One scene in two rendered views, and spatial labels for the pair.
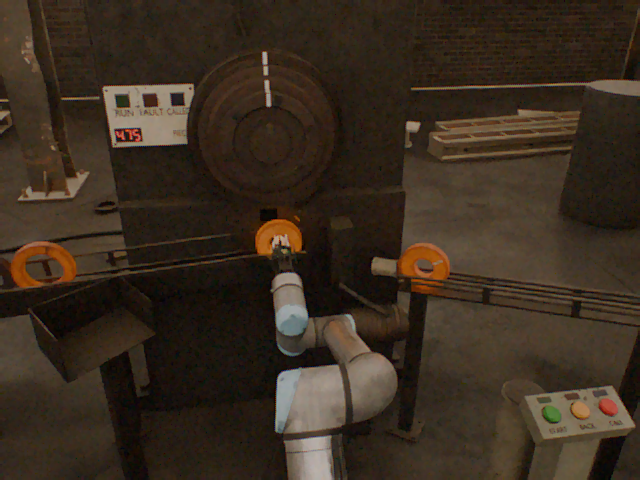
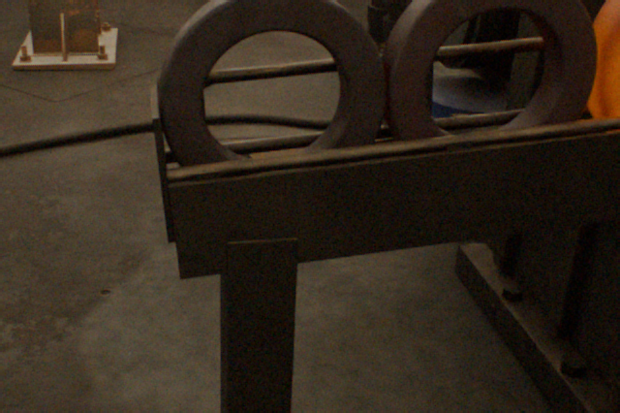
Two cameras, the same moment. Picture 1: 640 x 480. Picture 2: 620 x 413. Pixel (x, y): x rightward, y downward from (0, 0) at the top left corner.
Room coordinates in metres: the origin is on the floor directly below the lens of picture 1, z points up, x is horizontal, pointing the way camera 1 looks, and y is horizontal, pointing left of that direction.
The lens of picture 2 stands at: (0.82, 1.24, 0.87)
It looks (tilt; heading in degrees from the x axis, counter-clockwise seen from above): 24 degrees down; 0
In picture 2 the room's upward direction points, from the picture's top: 1 degrees clockwise
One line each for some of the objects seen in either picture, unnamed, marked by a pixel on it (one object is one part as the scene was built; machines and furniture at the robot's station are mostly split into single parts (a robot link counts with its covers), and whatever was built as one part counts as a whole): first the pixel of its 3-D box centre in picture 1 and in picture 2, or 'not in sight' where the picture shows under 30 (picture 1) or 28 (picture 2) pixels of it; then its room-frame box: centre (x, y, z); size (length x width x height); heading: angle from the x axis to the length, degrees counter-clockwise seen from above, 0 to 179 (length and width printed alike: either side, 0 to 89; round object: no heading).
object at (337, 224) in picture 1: (339, 251); not in sight; (1.64, -0.07, 0.68); 0.11 x 0.08 x 0.24; 10
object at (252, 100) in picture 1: (269, 141); not in sight; (1.49, 0.14, 1.11); 0.28 x 0.06 x 0.28; 100
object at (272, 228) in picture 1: (278, 242); not in sight; (1.60, 0.13, 0.74); 0.16 x 0.03 x 0.16; 98
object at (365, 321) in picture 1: (370, 370); not in sight; (1.51, -0.19, 0.27); 0.22 x 0.13 x 0.53; 100
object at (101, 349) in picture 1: (112, 402); not in sight; (1.24, 0.63, 0.36); 0.26 x 0.20 x 0.72; 135
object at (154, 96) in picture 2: not in sight; (162, 164); (1.39, 1.32, 0.62); 0.07 x 0.01 x 0.11; 10
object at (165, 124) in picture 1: (152, 115); not in sight; (1.63, 0.51, 1.15); 0.26 x 0.02 x 0.18; 100
